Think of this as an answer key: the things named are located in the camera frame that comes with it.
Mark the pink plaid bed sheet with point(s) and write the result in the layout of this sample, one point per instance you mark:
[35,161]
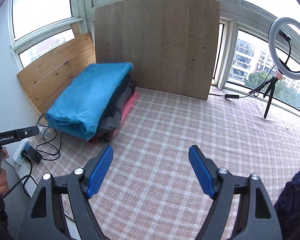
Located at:
[150,190]

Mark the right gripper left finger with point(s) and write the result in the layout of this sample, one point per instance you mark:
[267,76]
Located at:
[45,217]

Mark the dark navy clothes pile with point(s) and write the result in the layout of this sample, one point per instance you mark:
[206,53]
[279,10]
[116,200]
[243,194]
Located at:
[287,207]

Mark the black inline cable controller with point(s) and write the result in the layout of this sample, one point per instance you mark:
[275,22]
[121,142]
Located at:
[231,96]

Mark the grey folded garment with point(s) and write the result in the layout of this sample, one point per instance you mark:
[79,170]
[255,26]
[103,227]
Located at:
[102,126]

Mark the white power strip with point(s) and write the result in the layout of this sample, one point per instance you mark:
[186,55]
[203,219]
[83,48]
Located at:
[24,145]

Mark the brown wooden board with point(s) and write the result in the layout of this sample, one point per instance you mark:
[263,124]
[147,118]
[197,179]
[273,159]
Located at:
[172,44]

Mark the pink folded garment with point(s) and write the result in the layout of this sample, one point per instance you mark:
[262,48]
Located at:
[114,123]

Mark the black folded garment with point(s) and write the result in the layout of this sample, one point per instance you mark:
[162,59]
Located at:
[121,92]

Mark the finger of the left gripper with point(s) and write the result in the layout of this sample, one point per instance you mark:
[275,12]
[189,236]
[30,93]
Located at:
[18,135]

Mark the person's left hand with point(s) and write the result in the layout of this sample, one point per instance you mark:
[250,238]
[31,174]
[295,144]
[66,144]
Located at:
[4,187]

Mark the blue striped garment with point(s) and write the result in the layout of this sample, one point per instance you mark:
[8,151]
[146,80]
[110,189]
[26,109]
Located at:
[78,110]

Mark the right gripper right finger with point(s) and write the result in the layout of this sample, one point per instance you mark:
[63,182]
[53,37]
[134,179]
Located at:
[256,217]

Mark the white ring light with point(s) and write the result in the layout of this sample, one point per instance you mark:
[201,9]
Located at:
[275,29]

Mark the black tripod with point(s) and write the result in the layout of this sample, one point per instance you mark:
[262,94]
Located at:
[269,91]

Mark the light pine wood panel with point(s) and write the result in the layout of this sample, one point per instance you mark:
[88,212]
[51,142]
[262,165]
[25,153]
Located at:
[48,76]

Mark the black power adapter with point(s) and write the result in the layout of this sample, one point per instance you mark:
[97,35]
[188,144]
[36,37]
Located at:
[29,153]

